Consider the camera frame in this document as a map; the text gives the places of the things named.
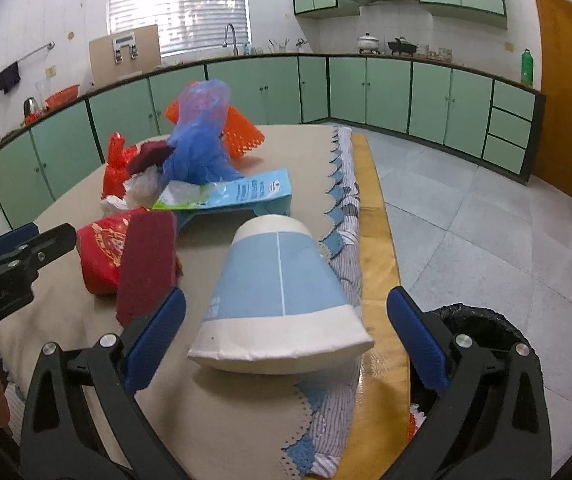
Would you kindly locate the red gold gift box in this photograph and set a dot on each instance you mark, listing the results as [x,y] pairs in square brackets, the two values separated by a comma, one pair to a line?
[100,246]

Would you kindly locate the chrome sink faucet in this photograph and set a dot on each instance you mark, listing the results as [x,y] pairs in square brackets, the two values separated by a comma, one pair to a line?
[230,38]

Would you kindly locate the beige tablecloth with blue trim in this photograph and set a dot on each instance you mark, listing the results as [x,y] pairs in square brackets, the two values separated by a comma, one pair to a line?
[217,425]

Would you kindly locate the brown cardboard box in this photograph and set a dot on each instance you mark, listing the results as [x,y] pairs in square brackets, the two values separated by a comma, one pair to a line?
[124,55]

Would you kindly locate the green plastic bottle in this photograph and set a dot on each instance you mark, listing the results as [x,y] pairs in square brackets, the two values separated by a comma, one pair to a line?
[526,68]

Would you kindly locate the window with white blinds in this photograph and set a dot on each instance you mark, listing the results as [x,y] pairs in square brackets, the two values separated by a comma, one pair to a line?
[184,25]

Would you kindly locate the brown wooden door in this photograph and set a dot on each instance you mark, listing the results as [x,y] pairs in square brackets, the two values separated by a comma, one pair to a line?
[553,162]

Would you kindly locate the white cooking pot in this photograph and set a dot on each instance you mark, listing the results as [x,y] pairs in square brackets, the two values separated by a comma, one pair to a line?
[368,44]

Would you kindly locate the red crumpled plastic wrapper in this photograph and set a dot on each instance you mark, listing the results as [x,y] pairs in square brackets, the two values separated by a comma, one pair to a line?
[116,173]

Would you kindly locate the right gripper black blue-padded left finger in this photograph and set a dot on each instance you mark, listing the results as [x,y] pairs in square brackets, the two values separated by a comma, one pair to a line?
[59,438]

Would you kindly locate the black trash bin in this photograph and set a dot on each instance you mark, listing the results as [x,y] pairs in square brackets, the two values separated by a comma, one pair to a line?
[488,328]

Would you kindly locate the red plastic basin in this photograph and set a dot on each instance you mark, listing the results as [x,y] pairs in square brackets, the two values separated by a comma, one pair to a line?
[62,97]

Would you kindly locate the dark hanging towel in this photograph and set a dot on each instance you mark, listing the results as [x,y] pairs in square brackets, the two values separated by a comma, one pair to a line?
[9,77]

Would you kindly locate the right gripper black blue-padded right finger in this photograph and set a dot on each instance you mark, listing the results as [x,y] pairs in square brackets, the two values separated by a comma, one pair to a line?
[490,420]

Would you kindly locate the orange foam fruit net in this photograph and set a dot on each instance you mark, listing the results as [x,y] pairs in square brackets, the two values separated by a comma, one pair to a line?
[243,132]

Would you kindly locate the steel electric kettle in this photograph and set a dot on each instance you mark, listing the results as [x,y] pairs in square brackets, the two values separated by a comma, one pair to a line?
[31,107]

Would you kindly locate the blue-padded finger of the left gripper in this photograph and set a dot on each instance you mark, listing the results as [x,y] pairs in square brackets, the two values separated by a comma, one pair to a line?
[15,238]

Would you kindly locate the white crumpled plastic bag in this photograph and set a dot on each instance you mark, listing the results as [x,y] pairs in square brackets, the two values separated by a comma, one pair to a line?
[141,190]

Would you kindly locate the black wok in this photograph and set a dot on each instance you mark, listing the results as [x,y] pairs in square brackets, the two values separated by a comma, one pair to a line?
[400,46]

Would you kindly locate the blue plastic bag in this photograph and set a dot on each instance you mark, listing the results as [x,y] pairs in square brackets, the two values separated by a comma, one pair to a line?
[180,168]

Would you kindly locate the blue white paper cup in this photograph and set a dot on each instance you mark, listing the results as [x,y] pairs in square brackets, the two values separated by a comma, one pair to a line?
[278,308]

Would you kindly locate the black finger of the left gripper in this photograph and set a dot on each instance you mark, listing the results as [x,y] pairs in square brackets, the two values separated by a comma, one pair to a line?
[46,247]

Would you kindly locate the green lower kitchen cabinets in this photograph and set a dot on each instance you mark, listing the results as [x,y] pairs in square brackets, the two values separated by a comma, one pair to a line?
[482,118]

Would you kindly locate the blue milk carton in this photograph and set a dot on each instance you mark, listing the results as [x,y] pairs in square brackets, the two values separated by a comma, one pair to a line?
[266,193]

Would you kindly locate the dark maroon box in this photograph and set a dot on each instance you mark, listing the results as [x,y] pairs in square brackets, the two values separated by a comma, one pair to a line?
[149,265]

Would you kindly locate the wall towel bar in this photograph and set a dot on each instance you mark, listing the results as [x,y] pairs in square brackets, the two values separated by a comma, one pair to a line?
[45,47]

